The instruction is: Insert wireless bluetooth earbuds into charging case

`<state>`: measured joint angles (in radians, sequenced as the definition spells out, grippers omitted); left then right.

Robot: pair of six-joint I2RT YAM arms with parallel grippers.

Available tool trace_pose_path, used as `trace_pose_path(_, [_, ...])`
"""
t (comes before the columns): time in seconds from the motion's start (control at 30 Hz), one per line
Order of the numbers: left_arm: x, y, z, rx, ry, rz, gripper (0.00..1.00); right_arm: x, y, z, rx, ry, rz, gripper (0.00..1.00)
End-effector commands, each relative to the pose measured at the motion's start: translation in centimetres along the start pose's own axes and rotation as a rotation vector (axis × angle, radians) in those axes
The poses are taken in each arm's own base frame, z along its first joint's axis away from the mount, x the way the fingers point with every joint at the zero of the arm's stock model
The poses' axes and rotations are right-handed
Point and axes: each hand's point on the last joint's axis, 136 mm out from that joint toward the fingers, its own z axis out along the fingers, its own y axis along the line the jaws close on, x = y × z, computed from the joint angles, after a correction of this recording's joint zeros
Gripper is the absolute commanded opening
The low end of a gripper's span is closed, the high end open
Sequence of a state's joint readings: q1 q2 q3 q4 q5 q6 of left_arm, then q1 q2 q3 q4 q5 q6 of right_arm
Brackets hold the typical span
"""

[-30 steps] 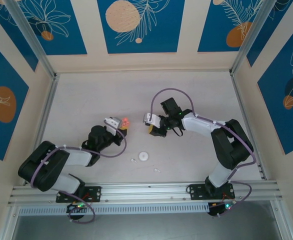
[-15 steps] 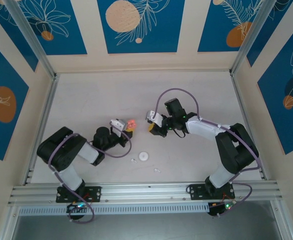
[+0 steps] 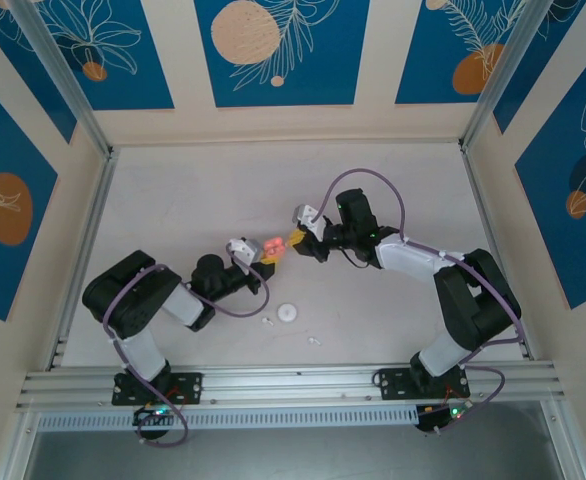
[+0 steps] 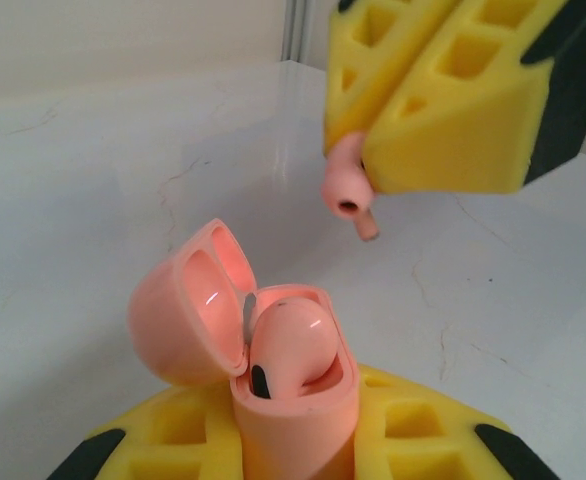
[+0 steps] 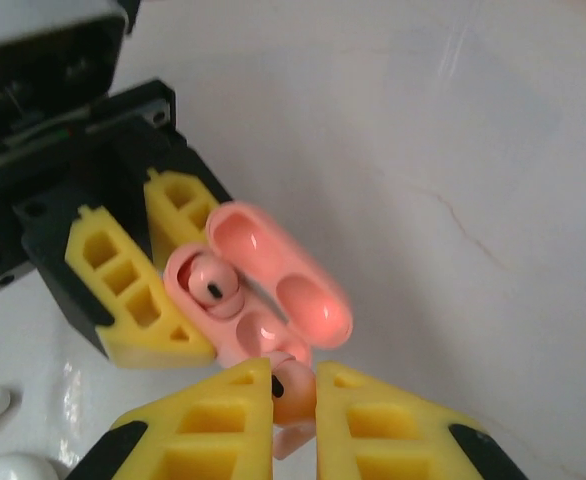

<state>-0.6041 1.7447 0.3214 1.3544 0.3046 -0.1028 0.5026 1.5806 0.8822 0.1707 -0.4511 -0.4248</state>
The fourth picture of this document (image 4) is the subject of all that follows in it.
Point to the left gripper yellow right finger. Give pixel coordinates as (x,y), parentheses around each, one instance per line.
(438,450)

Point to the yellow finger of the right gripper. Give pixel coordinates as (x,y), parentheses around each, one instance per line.
(448,145)
(390,60)

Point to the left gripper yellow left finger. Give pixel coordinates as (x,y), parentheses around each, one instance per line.
(173,440)

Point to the pink earbud charging case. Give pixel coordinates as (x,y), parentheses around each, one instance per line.
(293,430)

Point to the aluminium corner post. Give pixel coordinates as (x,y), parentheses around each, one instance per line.
(295,30)

